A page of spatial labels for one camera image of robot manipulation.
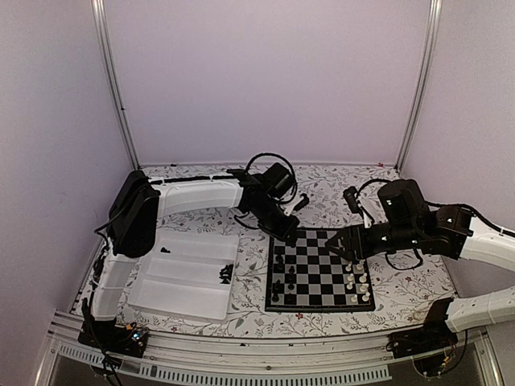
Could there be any black and silver chessboard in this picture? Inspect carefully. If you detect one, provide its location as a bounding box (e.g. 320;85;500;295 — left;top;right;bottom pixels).
265;228;376;313

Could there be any aluminium frame post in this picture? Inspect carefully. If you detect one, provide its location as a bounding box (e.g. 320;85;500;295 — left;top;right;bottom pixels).
395;0;443;175
91;0;141;170

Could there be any pile of black chess pieces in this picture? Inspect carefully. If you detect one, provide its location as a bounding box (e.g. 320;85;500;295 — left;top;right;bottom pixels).
219;264;234;285

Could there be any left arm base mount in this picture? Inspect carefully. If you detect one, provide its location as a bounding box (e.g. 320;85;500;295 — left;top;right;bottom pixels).
78;320;149;358

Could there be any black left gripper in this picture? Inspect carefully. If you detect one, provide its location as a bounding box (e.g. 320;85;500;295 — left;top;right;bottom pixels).
250;200;301;244

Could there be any floral patterned table mat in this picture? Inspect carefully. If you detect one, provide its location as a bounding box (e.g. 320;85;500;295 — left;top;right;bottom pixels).
117;165;456;339

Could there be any aluminium frame post left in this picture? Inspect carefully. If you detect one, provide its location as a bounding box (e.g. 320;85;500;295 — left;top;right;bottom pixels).
91;0;141;170

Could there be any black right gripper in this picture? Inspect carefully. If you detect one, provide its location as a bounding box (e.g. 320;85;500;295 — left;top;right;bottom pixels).
325;222;421;261

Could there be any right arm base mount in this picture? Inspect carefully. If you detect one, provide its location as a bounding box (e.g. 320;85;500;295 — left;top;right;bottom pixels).
385;326;458;378

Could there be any aluminium frame post right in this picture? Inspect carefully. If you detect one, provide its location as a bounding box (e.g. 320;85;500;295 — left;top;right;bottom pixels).
395;0;443;175

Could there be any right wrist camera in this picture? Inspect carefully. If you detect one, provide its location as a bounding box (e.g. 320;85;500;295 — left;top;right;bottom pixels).
343;187;377;228

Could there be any aluminium front rail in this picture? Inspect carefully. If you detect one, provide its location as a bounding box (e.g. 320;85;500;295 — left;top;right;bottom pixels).
35;312;508;385

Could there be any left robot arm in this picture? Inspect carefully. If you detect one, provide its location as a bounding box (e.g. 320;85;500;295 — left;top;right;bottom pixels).
87;163;301;349

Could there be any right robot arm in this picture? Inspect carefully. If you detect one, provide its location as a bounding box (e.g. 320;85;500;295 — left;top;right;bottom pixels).
326;179;514;351

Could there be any white plastic tray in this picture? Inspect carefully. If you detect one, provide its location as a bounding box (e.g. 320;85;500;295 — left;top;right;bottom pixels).
127;229;239;321

